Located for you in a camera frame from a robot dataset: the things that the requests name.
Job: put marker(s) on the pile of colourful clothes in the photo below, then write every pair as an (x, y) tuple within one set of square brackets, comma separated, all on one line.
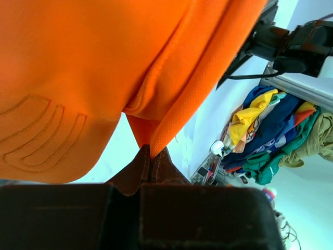
[(272, 129)]

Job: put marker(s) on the red white small can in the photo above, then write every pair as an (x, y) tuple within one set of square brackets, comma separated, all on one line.
[(270, 194)]

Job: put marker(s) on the aluminium front rail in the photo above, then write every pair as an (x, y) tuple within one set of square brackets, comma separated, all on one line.
[(315, 90)]

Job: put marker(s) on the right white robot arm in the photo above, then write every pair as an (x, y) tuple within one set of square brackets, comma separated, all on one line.
[(306, 50)]

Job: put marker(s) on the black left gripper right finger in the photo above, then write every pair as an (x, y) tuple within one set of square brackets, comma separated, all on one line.
[(177, 215)]

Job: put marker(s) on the orange zip jacket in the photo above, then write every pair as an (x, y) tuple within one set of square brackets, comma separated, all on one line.
[(69, 69)]

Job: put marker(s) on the white round gadget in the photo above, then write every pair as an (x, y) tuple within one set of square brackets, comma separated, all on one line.
[(217, 148)]

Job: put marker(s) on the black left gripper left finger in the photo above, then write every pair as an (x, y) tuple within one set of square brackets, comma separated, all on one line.
[(73, 216)]

